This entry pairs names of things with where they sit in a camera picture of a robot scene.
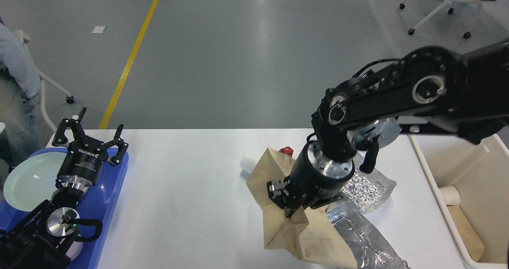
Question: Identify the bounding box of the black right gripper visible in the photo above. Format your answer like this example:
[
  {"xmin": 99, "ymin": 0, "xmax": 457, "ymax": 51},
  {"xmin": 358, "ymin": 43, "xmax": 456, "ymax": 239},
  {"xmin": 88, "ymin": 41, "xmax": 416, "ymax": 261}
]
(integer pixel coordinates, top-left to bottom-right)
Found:
[{"xmin": 266, "ymin": 141, "xmax": 355, "ymax": 219}]

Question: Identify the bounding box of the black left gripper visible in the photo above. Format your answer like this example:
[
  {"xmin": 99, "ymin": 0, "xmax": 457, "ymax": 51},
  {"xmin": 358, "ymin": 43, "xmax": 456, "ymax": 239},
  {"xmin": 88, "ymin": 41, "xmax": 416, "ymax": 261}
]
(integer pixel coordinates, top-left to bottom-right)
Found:
[{"xmin": 52, "ymin": 107, "xmax": 129, "ymax": 188}]

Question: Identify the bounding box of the brown paper bag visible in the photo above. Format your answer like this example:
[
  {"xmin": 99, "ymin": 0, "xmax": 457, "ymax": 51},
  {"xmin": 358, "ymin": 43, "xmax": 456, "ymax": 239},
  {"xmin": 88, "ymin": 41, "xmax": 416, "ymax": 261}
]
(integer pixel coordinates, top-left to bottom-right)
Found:
[{"xmin": 247, "ymin": 148, "xmax": 358, "ymax": 269}]

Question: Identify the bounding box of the aluminium foil sheet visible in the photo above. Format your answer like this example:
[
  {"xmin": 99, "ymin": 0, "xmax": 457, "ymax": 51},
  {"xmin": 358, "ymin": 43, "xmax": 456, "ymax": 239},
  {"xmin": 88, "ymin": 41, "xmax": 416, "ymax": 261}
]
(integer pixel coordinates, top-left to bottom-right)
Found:
[{"xmin": 342, "ymin": 153, "xmax": 397, "ymax": 214}]

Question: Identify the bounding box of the mint green plate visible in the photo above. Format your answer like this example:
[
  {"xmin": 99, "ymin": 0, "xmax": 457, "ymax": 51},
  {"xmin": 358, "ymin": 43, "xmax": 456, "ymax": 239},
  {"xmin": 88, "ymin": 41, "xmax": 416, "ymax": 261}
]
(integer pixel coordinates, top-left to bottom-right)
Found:
[{"xmin": 4, "ymin": 151, "xmax": 66, "ymax": 212}]

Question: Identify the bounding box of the aluminium foil tray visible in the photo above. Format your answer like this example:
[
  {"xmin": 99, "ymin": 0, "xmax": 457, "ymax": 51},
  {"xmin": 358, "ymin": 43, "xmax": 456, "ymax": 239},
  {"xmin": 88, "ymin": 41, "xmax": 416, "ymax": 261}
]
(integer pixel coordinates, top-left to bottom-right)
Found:
[{"xmin": 326, "ymin": 197, "xmax": 409, "ymax": 269}]

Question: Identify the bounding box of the pink mug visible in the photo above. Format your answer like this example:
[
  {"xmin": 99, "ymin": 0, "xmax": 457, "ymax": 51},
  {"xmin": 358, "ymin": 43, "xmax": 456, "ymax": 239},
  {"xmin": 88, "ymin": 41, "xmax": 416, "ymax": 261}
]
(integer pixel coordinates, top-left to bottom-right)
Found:
[{"xmin": 66, "ymin": 241, "xmax": 84, "ymax": 261}]

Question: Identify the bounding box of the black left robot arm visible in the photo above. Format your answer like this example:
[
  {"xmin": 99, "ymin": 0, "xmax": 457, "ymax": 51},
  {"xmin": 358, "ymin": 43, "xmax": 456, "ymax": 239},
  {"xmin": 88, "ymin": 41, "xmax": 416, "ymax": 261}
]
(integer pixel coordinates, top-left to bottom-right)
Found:
[{"xmin": 1, "ymin": 108, "xmax": 129, "ymax": 269}]

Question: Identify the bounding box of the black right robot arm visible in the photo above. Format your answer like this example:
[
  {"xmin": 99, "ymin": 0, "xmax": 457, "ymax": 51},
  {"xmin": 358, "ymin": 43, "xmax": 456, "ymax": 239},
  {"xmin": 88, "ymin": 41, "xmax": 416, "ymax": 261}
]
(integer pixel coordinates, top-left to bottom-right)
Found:
[{"xmin": 266, "ymin": 40, "xmax": 509, "ymax": 218}]

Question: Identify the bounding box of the crushed red can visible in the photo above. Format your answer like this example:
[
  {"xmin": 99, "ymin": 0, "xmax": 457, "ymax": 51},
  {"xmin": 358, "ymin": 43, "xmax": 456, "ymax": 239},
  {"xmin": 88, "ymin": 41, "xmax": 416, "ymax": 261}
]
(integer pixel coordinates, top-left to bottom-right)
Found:
[{"xmin": 278, "ymin": 146, "xmax": 294, "ymax": 157}]

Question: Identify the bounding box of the white paper cup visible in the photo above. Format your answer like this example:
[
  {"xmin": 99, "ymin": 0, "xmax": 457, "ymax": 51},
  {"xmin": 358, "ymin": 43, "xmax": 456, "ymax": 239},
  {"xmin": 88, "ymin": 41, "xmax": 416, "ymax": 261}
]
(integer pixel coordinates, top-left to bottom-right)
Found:
[{"xmin": 240, "ymin": 153, "xmax": 260, "ymax": 173}]

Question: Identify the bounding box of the seated person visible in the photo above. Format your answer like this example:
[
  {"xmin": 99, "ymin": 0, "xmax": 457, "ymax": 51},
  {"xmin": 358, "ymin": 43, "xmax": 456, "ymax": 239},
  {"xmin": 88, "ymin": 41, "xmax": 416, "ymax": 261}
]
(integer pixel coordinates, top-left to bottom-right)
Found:
[{"xmin": 0, "ymin": 21, "xmax": 44, "ymax": 173}]

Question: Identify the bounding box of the white chair left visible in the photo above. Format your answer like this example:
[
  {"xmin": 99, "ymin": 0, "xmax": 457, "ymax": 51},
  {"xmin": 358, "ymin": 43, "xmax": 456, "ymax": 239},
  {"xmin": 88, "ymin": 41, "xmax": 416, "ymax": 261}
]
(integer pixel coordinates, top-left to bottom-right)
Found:
[{"xmin": 14, "ymin": 29, "xmax": 75, "ymax": 132}]

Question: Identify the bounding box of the paper cup in bin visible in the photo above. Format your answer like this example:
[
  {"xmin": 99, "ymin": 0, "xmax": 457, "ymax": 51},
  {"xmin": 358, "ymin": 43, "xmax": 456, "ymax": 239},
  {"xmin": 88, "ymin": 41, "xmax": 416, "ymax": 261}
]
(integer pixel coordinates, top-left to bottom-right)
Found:
[{"xmin": 439, "ymin": 185, "xmax": 461, "ymax": 206}]

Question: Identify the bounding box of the beige plastic bin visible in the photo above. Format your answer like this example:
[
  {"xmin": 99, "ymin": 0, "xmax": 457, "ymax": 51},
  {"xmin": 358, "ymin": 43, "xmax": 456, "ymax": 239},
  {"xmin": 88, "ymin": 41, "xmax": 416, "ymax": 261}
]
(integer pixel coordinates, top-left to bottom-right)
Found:
[{"xmin": 409, "ymin": 134, "xmax": 509, "ymax": 269}]

